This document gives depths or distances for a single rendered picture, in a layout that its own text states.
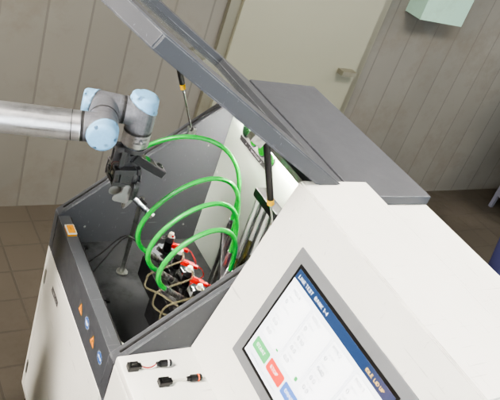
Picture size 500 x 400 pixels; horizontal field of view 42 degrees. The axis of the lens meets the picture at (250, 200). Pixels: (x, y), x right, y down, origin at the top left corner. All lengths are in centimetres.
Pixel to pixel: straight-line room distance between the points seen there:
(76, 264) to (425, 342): 117
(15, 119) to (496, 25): 417
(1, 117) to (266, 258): 72
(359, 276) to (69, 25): 237
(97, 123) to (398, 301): 80
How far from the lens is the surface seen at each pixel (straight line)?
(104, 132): 160
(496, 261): 319
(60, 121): 162
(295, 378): 159
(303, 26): 404
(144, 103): 173
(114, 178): 183
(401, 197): 193
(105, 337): 191
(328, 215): 157
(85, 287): 205
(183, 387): 181
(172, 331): 184
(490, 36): 529
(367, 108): 478
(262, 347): 168
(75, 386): 221
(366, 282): 146
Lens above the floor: 230
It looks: 30 degrees down
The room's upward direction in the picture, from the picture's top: 21 degrees clockwise
